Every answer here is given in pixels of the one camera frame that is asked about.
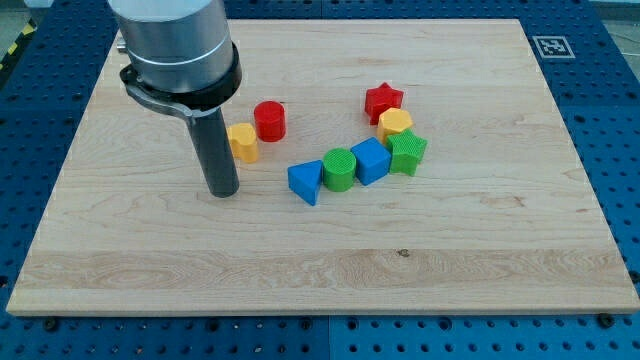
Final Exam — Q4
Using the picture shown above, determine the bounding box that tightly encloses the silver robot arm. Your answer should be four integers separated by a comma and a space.
108, 0, 242, 126

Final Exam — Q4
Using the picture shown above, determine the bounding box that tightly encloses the yellow heart block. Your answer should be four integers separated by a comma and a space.
227, 123, 259, 163

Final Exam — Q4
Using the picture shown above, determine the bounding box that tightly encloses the blue triangle block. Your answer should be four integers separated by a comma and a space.
287, 160, 323, 206

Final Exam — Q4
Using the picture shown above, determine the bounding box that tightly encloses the green cylinder block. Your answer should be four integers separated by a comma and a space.
323, 148, 356, 192

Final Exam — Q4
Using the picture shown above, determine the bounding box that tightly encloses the blue cube block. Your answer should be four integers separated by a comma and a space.
351, 137, 391, 186

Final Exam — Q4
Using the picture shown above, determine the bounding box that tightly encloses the wooden board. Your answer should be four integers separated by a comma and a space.
7, 19, 639, 317

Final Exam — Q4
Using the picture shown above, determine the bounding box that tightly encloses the red cylinder block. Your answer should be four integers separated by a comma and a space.
254, 101, 286, 142

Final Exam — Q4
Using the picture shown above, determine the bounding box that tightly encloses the green star block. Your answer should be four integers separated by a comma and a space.
387, 129, 429, 176

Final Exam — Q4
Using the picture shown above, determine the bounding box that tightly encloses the yellow hexagon block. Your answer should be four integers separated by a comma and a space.
376, 108, 414, 145

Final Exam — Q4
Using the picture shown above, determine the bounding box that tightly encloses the red star block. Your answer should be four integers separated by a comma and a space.
364, 82, 404, 125

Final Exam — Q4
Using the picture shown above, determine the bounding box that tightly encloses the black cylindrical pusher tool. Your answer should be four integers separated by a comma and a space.
186, 107, 239, 198

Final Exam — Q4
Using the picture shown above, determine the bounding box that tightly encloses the white fiducial marker tag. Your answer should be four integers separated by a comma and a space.
532, 35, 575, 59

